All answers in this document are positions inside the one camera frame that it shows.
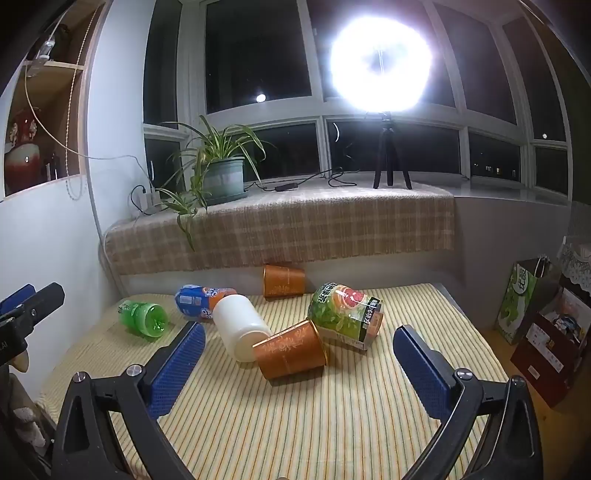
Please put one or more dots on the spider plant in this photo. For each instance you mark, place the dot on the spider plant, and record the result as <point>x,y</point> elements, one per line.
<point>203,147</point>

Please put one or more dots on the wooden wall shelf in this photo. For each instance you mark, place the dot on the wooden wall shelf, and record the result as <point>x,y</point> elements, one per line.
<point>55,67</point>

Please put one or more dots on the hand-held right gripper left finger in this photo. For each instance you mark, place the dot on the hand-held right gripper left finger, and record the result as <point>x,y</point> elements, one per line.
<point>178,369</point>

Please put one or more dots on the black tripod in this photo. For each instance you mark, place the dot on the black tripod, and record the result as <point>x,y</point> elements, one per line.
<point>385,138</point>

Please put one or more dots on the checkered beige cloth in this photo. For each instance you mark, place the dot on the checkered beige cloth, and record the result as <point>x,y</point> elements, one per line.
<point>300,226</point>

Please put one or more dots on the green grapefruit drink carton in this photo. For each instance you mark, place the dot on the green grapefruit drink carton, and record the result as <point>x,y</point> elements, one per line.
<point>344,314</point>

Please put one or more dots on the green plastic bottle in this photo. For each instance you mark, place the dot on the green plastic bottle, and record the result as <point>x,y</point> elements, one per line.
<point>138,316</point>

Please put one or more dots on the white lace cloth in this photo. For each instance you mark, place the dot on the white lace cloth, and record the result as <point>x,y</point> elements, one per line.
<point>577,267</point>

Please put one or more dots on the dark red cardboard box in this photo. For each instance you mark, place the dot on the dark red cardboard box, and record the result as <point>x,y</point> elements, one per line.
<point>540,355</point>

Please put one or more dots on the green plant pot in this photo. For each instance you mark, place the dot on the green plant pot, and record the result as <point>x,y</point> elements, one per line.
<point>224,180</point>

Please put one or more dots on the person's left hand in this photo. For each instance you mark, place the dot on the person's left hand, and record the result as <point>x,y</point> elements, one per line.
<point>21,362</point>

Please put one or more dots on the white power strip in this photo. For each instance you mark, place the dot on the white power strip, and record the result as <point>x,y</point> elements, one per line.
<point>152,201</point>

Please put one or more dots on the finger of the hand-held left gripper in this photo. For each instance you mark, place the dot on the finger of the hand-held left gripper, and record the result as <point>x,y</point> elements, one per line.
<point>44,299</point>
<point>16,297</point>

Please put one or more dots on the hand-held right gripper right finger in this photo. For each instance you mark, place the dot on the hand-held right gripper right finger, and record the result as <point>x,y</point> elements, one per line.
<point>422,369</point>

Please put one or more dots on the green paper shopping bag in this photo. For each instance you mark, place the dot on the green paper shopping bag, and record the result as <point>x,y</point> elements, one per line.
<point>519,304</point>

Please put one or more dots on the blue orange drink bottle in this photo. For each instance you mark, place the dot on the blue orange drink bottle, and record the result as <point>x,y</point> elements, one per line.
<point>194,302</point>

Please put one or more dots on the orange patterned paper cup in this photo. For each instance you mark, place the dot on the orange patterned paper cup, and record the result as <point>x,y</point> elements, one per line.
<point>281,281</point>
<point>291,353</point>

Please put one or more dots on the white plastic jar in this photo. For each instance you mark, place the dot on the white plastic jar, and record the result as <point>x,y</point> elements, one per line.
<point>238,323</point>

